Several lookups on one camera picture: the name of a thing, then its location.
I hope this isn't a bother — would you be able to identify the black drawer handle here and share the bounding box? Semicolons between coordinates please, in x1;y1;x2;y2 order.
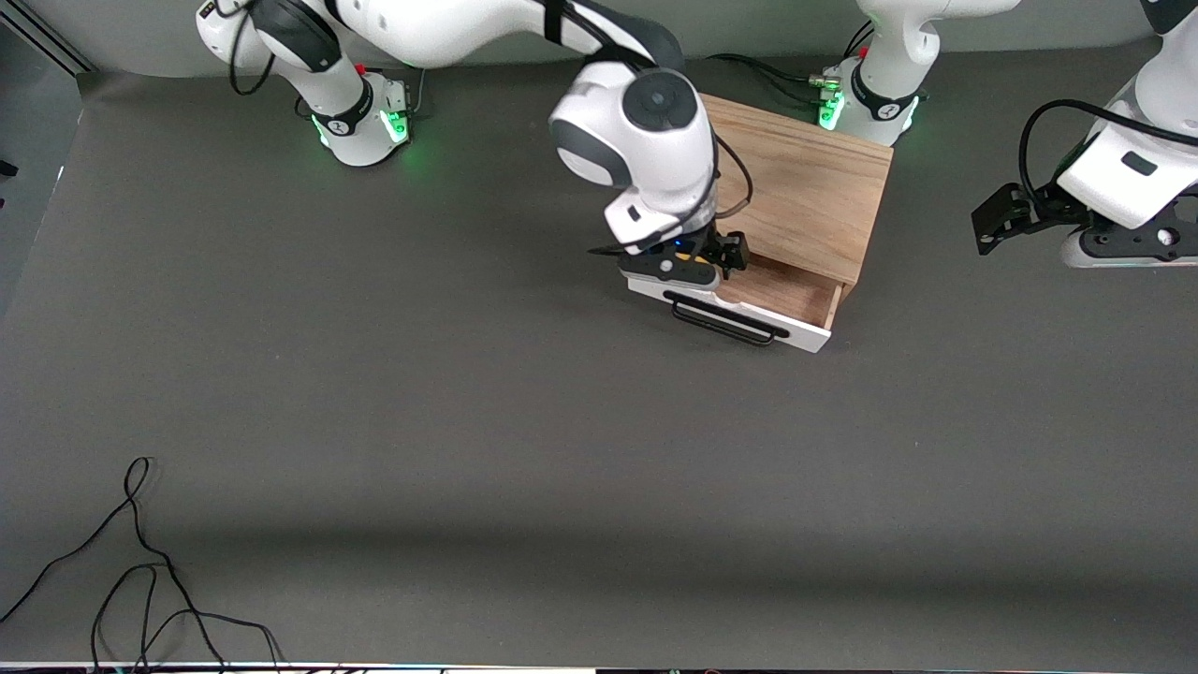
663;290;789;347

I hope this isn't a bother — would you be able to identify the white drawer with wooden interior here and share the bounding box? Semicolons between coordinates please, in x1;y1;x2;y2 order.
625;255;843;355

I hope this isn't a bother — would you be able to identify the wooden drawer cabinet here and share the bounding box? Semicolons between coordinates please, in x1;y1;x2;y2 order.
697;94;895;324

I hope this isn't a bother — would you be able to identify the grey table cloth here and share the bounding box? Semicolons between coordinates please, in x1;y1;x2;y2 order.
0;42;1198;667

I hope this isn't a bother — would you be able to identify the black left arm base cable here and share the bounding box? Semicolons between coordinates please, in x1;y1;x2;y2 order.
707;53;834;104

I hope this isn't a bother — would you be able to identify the thin black loose cable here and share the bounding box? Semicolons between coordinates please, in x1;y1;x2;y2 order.
0;457;230;674
91;564;284;674

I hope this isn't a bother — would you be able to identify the grey metal frame rail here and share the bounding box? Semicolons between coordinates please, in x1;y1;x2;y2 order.
0;0;96;76

